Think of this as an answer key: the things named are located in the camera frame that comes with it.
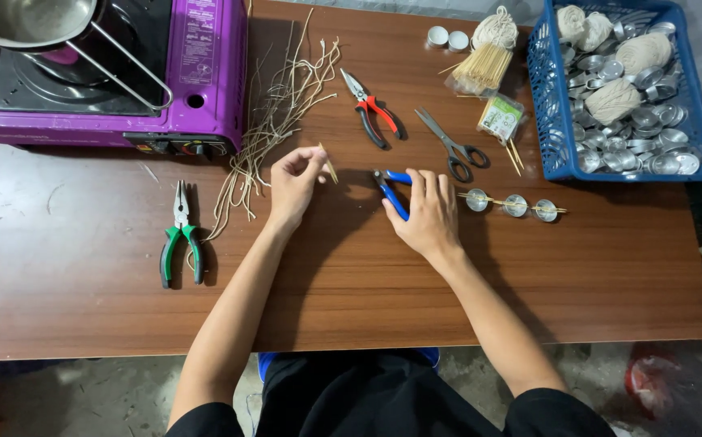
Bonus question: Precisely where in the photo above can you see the person's left hand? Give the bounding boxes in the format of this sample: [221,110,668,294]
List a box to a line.
[269,146,331,233]

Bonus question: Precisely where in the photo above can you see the person's right hand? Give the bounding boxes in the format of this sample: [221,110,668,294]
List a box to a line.
[381,169,465,260]

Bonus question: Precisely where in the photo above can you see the blue-handled cutting pliers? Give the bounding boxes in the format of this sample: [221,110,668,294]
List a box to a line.
[372,169,414,222]

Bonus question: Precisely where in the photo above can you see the short bamboo stick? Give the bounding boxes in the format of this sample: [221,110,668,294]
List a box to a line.
[318,142,339,185]

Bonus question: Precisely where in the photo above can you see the loose bamboo sticks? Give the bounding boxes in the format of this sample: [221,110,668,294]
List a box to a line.
[504,138,525,178]

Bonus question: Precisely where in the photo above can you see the small packet with green label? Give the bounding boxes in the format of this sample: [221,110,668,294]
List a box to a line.
[476,94,528,147]

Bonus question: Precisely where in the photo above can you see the purple portable gas stove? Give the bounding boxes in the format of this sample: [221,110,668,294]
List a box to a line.
[0,0,249,160]

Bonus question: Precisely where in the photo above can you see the bag of bamboo sticks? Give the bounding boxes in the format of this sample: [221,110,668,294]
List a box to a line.
[438,42,514,98]

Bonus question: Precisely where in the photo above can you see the blue plastic basket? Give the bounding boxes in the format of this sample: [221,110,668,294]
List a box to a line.
[526,0,702,183]

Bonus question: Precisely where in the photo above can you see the blue seat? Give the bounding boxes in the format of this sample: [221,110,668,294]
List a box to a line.
[257,346,441,384]

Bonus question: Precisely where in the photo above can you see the person's black clothing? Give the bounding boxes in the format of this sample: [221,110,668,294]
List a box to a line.
[165,349,617,437]

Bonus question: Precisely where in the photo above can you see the heap of metal tealight cups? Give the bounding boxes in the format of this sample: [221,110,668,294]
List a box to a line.
[560,8,702,177]

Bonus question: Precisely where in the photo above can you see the red plastic bag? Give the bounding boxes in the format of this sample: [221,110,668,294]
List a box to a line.
[624,347,682,420]

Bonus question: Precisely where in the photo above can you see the bundle of waxed wick strings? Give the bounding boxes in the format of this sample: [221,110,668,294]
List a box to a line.
[187,8,343,271]

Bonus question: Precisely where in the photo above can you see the black-handled scissors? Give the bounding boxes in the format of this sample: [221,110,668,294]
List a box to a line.
[414,107,490,183]

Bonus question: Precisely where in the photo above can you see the green-handled combination pliers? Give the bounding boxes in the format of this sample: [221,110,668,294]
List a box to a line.
[159,180,205,290]

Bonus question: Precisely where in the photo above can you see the red-handled long-nose pliers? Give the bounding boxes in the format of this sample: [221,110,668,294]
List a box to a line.
[339,68,404,151]

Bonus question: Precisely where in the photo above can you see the cream cotton string ball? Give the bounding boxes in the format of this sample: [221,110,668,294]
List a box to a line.
[578,11,614,53]
[615,32,674,76]
[556,5,587,45]
[471,5,519,51]
[584,77,642,126]

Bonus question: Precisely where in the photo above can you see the steel saucepan with wire handle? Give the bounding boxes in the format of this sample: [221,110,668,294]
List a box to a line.
[0,0,174,112]

